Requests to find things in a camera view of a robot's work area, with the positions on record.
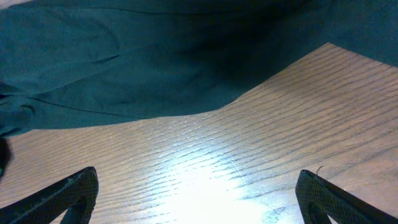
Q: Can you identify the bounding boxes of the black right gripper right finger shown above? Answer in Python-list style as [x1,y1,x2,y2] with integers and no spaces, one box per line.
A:
[295,170,397,224]

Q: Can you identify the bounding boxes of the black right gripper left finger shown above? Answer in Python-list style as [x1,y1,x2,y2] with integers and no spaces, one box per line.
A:
[1,167,99,224]

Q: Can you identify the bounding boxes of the black leggings with red waistband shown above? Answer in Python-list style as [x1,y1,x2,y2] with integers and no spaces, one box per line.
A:
[1,0,397,168]

